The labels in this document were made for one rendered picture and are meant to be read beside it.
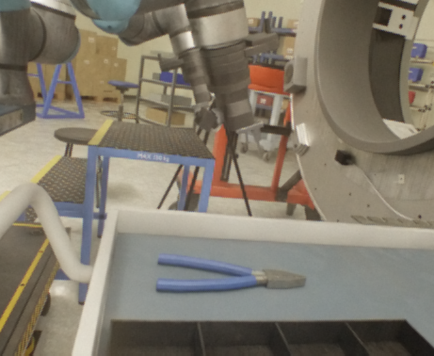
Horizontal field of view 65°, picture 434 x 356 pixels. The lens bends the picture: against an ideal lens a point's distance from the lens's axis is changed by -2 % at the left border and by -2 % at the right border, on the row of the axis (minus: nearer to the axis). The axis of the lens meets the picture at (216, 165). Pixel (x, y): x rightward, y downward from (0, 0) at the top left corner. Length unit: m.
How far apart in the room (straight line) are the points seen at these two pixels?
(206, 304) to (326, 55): 1.11
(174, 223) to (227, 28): 0.29
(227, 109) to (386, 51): 1.15
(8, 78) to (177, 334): 0.83
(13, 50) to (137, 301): 0.80
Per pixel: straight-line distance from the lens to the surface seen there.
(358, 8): 1.43
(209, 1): 0.53
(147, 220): 0.45
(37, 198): 0.42
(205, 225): 0.46
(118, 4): 0.47
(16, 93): 1.02
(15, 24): 1.02
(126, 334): 0.29
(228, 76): 0.56
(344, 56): 1.37
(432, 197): 0.87
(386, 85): 1.60
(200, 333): 0.27
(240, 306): 0.35
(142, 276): 0.37
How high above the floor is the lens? 0.86
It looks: 14 degrees down
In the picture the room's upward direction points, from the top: 9 degrees clockwise
